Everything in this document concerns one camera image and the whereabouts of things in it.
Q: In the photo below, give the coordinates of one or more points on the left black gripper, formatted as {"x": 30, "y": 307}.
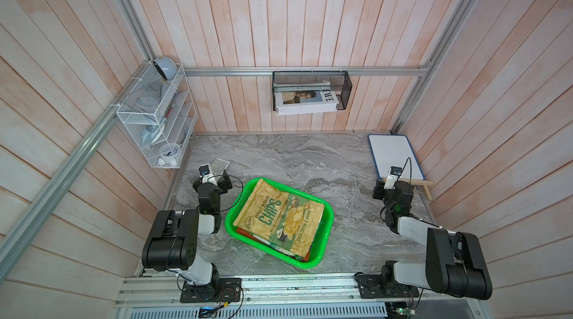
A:
{"x": 221, "y": 184}

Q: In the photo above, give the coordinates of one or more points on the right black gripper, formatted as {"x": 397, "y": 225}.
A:
{"x": 378, "y": 189}

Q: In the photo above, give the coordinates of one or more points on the yellow kettle chips bag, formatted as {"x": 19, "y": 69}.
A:
{"x": 281, "y": 216}

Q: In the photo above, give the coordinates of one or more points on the light green chips bag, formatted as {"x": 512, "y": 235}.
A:
{"x": 291, "y": 255}

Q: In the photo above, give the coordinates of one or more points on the red chips bag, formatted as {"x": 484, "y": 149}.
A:
{"x": 246, "y": 232}

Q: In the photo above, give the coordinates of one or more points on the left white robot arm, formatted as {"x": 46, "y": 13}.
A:
{"x": 172, "y": 243}

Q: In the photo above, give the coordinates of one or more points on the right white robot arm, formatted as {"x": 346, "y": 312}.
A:
{"x": 454, "y": 263}

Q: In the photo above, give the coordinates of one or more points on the green plastic basket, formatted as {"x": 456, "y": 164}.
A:
{"x": 318, "y": 248}

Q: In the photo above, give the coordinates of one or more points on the small wooden easel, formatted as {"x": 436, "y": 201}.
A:
{"x": 426, "y": 184}

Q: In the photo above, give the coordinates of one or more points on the white calculator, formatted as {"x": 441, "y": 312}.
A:
{"x": 218, "y": 166}

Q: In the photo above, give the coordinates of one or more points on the white magazine book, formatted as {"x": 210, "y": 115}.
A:
{"x": 310, "y": 98}

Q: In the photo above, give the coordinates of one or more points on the grey round speaker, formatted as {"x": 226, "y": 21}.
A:
{"x": 166, "y": 68}

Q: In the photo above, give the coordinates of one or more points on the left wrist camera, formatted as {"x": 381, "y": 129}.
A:
{"x": 205, "y": 173}

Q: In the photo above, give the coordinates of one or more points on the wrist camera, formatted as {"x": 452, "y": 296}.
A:
{"x": 393, "y": 176}
{"x": 205, "y": 173}

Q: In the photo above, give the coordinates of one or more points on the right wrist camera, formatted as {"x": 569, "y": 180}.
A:
{"x": 393, "y": 176}

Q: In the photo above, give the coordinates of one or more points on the small whiteboard blue frame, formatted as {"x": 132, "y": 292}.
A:
{"x": 393, "y": 151}

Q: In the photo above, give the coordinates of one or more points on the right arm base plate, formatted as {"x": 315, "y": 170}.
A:
{"x": 379, "y": 287}

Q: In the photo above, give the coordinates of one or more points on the white wire wall shelf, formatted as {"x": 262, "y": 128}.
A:
{"x": 155, "y": 112}

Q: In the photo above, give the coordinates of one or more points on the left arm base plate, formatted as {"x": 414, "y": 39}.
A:
{"x": 227, "y": 290}

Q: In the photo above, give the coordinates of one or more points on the aluminium mounting rail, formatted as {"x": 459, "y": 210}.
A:
{"x": 286, "y": 296}

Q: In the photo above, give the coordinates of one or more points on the black mesh wall basket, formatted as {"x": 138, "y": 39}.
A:
{"x": 340, "y": 81}

